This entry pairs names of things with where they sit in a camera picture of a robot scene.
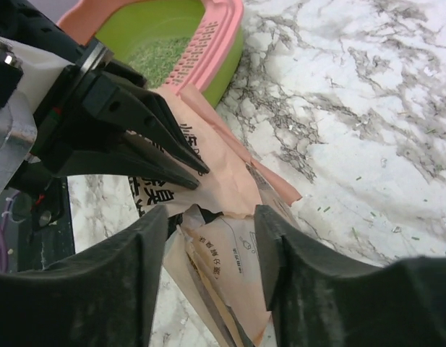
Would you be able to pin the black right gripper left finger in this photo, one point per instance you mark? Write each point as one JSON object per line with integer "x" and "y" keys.
{"x": 103, "y": 296}

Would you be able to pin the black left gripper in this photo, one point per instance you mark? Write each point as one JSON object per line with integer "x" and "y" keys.
{"x": 82, "y": 125}

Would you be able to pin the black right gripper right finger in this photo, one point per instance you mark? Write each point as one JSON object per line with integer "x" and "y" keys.
{"x": 319, "y": 297}

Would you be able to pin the peach cat litter bag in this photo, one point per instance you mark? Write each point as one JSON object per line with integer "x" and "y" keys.
{"x": 212, "y": 254}

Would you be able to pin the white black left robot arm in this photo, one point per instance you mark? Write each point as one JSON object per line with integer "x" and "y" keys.
{"x": 21, "y": 22}

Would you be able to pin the green cat litter pile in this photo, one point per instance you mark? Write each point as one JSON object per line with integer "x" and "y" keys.
{"x": 156, "y": 59}

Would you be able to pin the pink green litter box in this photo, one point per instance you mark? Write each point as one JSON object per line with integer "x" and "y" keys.
{"x": 213, "y": 26}

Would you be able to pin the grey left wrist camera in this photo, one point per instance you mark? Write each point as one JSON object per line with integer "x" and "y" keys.
{"x": 26, "y": 76}

